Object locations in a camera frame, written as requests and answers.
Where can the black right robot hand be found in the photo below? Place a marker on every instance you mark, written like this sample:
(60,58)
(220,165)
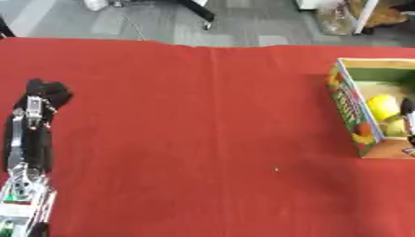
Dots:
(408,106)

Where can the white table leg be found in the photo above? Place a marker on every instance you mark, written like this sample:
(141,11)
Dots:
(365,15)

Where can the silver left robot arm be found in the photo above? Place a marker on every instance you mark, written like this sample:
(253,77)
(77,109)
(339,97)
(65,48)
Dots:
(24,200)

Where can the brown bag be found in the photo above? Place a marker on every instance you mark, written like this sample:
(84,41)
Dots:
(391,14)

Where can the white object on floor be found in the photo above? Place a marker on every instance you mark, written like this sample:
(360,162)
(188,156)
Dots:
(97,4)

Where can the black office chair base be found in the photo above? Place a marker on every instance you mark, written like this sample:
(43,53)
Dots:
(197,12)

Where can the yellow toy fruit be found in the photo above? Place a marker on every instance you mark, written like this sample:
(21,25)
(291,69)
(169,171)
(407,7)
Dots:
(382,106)

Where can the clear plastic bag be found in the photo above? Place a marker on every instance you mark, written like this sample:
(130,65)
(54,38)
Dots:
(335,20)

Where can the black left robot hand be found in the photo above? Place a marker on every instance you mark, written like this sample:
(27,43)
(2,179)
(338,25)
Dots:
(36,145)

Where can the cardboard box with printed side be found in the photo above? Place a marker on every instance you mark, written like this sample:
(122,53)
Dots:
(348,102)

